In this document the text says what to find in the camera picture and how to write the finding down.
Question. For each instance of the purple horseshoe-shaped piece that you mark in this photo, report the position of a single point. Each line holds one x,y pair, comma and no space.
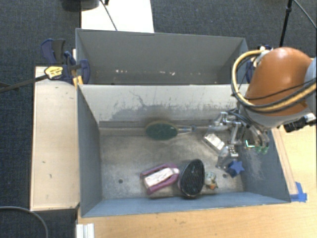
171,181

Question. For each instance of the grey metal bin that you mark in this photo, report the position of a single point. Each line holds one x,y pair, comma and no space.
153,155

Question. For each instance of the black oval mesh brush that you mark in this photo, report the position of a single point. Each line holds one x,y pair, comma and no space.
192,178

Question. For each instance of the pale wood flat board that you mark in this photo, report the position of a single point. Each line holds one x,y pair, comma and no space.
54,137

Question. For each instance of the pale pink block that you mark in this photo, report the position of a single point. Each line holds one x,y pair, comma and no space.
158,178

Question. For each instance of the blue star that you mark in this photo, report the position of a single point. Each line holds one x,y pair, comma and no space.
236,168

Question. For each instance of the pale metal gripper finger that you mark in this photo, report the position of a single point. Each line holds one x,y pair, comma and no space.
226,157
213,140

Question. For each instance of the black cylinder on white bracket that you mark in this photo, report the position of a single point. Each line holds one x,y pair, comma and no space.
297,125

